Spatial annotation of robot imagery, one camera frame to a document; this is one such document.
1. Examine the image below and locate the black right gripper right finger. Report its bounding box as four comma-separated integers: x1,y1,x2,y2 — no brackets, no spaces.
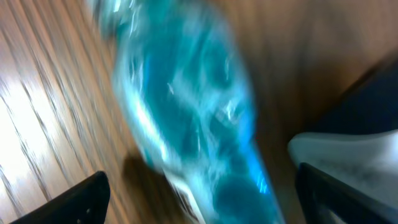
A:
295,163,397,223

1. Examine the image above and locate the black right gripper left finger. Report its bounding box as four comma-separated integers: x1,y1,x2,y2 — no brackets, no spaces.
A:
12,171,110,224

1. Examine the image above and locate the blue mouthwash bottle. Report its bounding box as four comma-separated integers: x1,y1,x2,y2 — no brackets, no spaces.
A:
87,0,284,223

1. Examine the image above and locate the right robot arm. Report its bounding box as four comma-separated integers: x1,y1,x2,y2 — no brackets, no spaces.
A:
289,59,397,223

